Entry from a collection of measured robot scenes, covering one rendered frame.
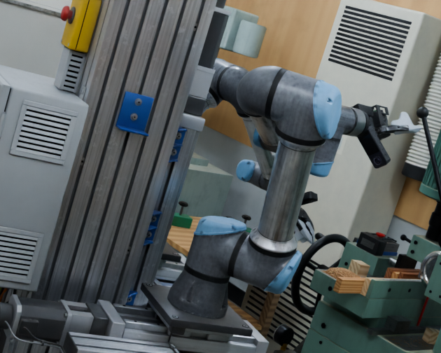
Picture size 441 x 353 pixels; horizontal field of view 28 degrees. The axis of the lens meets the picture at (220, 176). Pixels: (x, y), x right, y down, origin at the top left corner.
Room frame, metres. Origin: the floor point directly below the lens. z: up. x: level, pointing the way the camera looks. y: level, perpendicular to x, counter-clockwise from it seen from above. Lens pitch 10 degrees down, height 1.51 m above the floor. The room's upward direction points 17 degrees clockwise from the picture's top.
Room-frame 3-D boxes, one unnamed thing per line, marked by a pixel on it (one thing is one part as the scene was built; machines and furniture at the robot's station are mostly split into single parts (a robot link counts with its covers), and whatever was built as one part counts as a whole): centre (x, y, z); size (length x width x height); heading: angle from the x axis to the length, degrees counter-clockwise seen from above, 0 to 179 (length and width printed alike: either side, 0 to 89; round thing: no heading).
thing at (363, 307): (2.67, -0.60, 0.87); 0.61 x 0.30 x 0.06; 135
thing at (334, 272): (2.49, -0.44, 0.91); 0.12 x 0.09 x 0.03; 45
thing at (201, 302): (2.10, -0.04, 0.87); 0.15 x 0.15 x 0.10
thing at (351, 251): (2.73, -0.54, 0.91); 0.15 x 0.14 x 0.09; 135
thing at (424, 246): (2.57, -0.68, 1.03); 0.14 x 0.07 x 0.09; 45
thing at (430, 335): (2.48, -0.73, 0.82); 0.04 x 0.03 x 0.04; 110
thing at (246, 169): (2.97, -0.11, 1.04); 0.11 x 0.11 x 0.08; 43
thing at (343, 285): (2.53, -0.60, 0.92); 0.59 x 0.02 x 0.04; 135
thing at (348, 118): (2.29, -0.23, 1.35); 0.11 x 0.08 x 0.09; 135
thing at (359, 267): (2.60, -0.48, 0.92); 0.04 x 0.04 x 0.04; 35
